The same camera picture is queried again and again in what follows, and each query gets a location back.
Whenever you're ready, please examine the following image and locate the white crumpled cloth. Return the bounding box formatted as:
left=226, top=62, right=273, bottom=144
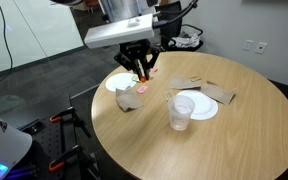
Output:
left=168, top=32, right=202, bottom=49

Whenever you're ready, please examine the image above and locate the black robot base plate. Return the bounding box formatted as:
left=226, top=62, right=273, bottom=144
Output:
left=3, top=113, right=98, bottom=180

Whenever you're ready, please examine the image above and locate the small white paper plate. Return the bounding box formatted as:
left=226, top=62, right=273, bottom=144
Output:
left=176, top=89, right=219, bottom=121

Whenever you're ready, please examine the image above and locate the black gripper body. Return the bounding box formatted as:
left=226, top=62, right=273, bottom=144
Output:
left=118, top=39, right=153, bottom=63

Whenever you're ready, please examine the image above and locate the white wall outlet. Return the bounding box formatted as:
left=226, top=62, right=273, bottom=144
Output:
left=243, top=39, right=254, bottom=52
left=254, top=41, right=268, bottom=55

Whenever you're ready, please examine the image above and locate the clear plastic cup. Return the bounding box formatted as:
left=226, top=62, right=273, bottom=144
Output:
left=167, top=94, right=196, bottom=132

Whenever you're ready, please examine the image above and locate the small brown packet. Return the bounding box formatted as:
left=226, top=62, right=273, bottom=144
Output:
left=189, top=75, right=202, bottom=83

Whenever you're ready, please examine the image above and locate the brown paper napkin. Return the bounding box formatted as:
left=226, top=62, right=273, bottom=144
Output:
left=168, top=74, right=202, bottom=91
left=114, top=87, right=145, bottom=113
left=199, top=80, right=238, bottom=106

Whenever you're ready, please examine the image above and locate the black orange bar clamp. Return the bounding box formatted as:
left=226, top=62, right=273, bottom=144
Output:
left=48, top=143, right=100, bottom=180
left=49, top=105, right=92, bottom=138

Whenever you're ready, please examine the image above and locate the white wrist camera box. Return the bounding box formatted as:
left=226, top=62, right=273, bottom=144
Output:
left=83, top=13, right=156, bottom=50

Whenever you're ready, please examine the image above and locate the black mesh office chair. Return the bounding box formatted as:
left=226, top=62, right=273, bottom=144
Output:
left=158, top=0, right=205, bottom=53

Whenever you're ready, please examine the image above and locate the large white paper plate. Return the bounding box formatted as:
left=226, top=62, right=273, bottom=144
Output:
left=104, top=72, right=139, bottom=93

